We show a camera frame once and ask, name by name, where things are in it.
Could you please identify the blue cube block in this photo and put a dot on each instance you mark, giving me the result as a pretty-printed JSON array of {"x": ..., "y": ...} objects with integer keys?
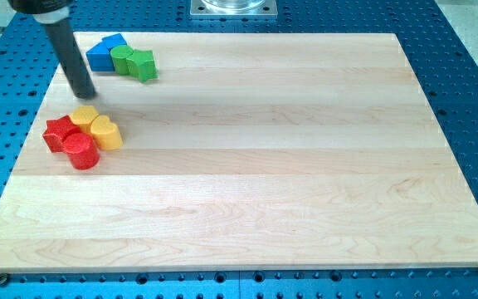
[{"x": 99, "y": 58}]

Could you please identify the yellow pentagon block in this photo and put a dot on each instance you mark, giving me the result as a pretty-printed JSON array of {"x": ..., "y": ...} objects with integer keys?
[{"x": 83, "y": 117}]

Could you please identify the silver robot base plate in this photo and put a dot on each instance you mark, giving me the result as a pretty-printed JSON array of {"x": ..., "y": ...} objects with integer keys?
[{"x": 233, "y": 8}]

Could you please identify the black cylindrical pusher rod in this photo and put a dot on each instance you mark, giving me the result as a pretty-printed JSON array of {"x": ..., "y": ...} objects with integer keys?
[{"x": 68, "y": 53}]

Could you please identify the black robot arm end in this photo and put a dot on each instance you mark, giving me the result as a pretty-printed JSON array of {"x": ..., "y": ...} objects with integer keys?
[{"x": 43, "y": 11}]

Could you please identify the blue triangle block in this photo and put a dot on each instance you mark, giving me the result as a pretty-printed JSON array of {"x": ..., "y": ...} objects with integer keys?
[{"x": 114, "y": 40}]

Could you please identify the red star block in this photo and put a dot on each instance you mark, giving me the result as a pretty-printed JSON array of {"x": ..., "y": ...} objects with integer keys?
[{"x": 57, "y": 131}]

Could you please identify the board corner bolt left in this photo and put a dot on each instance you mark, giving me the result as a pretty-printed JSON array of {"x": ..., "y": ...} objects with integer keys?
[{"x": 4, "y": 279}]

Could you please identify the green cylinder block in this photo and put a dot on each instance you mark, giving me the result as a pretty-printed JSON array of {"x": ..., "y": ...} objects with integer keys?
[{"x": 119, "y": 56}]

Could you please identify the green star block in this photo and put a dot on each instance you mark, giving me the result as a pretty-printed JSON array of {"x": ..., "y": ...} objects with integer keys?
[{"x": 141, "y": 65}]

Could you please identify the yellow heart block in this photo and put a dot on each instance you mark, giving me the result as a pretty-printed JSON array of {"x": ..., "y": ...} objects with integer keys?
[{"x": 106, "y": 133}]

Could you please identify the red cylinder block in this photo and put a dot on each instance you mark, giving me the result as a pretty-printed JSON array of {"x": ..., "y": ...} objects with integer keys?
[{"x": 81, "y": 151}]

